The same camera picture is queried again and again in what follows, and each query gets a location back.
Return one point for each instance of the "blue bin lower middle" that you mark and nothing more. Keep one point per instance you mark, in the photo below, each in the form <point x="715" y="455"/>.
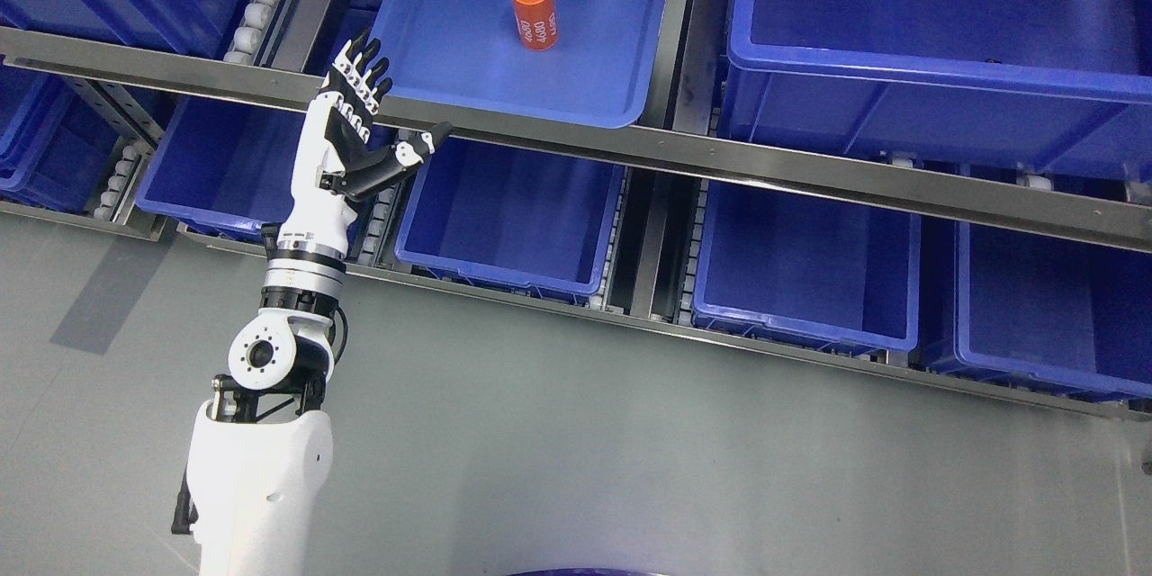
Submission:
<point x="512" y="219"/>

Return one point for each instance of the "blue bin lower left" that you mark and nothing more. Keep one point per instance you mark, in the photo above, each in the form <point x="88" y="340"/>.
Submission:
<point x="223" y="169"/>

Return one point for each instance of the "shallow blue tray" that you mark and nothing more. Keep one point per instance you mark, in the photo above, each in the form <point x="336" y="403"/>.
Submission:
<point x="585" y="62"/>

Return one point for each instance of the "large blue bin upper right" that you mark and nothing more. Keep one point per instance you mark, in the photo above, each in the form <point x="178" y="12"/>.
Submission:
<point x="1047" y="86"/>

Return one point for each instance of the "blue bin lower far right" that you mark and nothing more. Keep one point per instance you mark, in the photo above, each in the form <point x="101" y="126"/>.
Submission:
<point x="1028" y="311"/>

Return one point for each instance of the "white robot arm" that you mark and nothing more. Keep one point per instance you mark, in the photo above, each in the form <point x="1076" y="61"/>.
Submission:
<point x="262" y="447"/>

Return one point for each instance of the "steel shelf rack frame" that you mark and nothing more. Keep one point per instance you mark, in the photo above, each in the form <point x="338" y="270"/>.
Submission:
<point x="1055" y="215"/>

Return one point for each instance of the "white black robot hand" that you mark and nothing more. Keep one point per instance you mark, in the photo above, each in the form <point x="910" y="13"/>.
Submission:
<point x="333" y="170"/>

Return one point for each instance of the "blue bin lower centre right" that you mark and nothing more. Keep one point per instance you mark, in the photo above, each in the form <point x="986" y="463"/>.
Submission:
<point x="832" y="276"/>

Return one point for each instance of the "blue bin far left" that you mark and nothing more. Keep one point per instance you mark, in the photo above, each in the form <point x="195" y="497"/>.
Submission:
<point x="54" y="146"/>

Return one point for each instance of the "orange cylindrical capacitor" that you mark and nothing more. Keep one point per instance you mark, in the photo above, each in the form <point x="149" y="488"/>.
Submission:
<point x="536" y="23"/>

